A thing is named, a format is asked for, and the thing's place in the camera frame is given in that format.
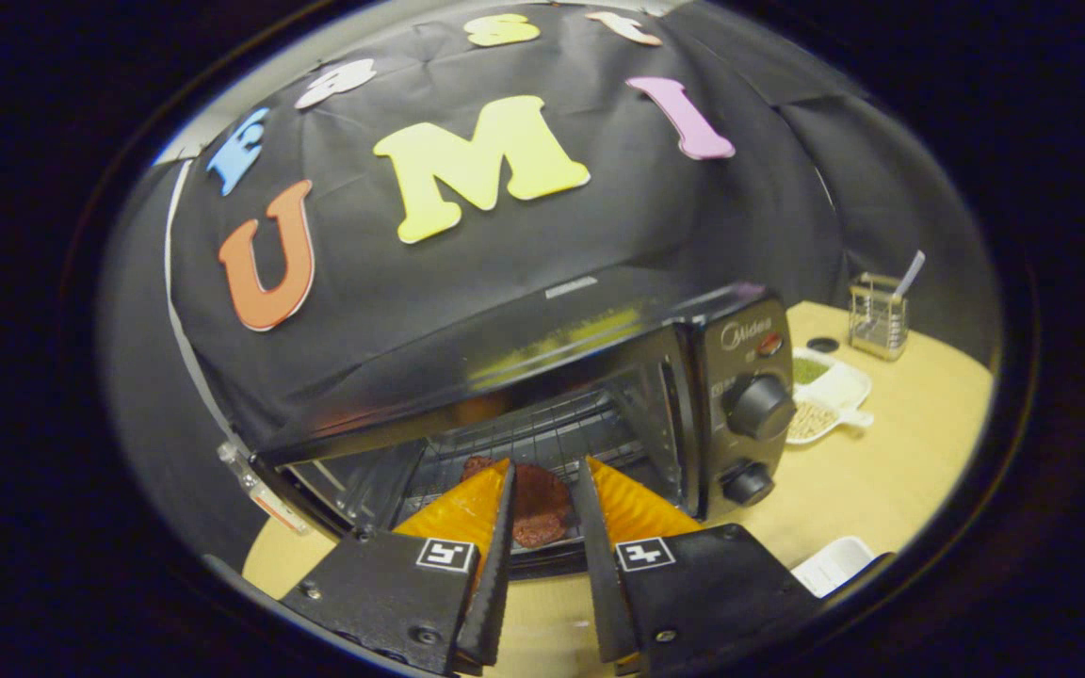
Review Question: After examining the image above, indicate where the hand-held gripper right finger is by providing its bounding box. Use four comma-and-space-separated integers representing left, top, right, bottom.
569, 456, 826, 678

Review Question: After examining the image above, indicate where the small white plastic tray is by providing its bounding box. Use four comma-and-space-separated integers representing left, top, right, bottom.
792, 537, 878, 599

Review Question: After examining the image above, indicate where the white divided dish with grains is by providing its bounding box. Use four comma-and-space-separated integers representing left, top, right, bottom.
785, 347, 875, 445

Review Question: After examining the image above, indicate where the white-handled utensil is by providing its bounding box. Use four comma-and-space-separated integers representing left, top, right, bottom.
893, 250, 926, 302

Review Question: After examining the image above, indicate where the red meat slice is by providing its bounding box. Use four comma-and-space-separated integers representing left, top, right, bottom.
462, 456, 574, 549

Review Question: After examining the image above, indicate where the metal oven wire rack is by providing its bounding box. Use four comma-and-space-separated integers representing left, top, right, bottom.
401, 386, 685, 528

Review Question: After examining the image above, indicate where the black toaster oven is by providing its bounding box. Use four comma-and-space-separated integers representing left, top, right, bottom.
251, 282, 798, 580

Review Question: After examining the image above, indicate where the metal wire holder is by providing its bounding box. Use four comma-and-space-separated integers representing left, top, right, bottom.
849, 273, 911, 362

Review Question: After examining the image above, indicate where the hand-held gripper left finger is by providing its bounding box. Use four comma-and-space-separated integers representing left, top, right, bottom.
279, 458, 517, 677

